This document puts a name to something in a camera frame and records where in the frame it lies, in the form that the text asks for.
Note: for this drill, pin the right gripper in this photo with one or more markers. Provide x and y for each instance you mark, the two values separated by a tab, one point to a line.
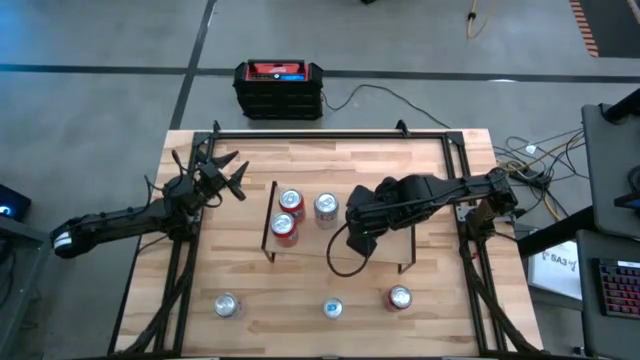
361	239

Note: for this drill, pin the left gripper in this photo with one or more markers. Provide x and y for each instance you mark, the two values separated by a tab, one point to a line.
210	177

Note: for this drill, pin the silver diet cola can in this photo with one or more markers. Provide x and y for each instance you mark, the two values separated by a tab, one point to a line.
326	203
226	305

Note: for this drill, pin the red Fanta can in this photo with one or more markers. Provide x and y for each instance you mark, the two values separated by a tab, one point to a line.
282	223
291	199

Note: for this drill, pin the red cola can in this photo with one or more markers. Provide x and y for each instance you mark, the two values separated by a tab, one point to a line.
401	297

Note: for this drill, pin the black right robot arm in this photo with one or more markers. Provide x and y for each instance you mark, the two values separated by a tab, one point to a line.
440	187

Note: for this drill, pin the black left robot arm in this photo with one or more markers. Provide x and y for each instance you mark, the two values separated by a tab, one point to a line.
115	222

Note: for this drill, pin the slim blue silver energy can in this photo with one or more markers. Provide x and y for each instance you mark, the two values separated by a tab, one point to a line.
333	308

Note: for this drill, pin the red black portable power station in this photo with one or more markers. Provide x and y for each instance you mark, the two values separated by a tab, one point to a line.
277	100

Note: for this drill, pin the grey metal mounting plate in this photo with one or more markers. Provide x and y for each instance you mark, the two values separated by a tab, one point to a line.
461	214

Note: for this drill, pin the white plug adapter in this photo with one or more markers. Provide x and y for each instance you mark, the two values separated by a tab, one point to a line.
531	149

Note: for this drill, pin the white paper sign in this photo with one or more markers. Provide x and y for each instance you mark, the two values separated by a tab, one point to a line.
552	275

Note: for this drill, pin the black device with blue light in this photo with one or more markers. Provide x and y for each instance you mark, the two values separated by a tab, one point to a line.
17	200

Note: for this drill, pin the grey desk with keyboard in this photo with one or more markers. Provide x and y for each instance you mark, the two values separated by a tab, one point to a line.
587	300

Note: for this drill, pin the grey bench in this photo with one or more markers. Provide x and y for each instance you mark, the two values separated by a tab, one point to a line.
20	280

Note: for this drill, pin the grey side desk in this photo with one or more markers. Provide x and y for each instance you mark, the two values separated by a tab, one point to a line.
605	165

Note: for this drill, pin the backlit computer keyboard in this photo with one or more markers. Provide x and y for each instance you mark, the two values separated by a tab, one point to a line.
620	290

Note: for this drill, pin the black floor mat orange edge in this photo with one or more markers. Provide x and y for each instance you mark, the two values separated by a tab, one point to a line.
615	25

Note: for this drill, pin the wooden shelf with black frame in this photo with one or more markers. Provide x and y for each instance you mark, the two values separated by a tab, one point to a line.
310	245

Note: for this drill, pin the black aluminium table frame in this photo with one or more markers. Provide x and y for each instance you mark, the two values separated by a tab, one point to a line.
325	135

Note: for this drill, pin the black vertical post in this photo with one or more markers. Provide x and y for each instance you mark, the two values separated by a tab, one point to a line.
625	107

